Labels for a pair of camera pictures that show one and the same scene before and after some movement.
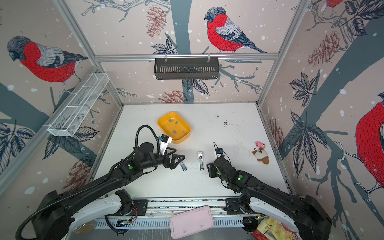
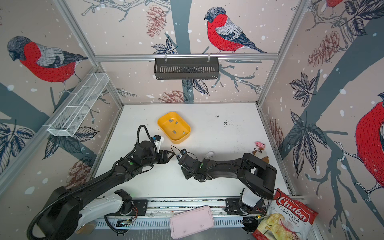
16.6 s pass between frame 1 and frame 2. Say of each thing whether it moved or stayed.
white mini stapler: moved
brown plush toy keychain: stayed
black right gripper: moved
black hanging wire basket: stayed
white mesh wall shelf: stayed
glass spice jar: stayed
